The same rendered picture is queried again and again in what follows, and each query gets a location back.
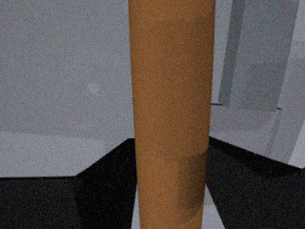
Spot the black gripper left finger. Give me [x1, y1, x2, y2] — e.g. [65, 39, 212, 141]
[0, 138, 137, 229]

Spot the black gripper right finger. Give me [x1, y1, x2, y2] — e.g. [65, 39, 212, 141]
[206, 136, 305, 229]

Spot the small grey block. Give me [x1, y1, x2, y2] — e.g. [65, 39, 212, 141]
[270, 57, 305, 169]

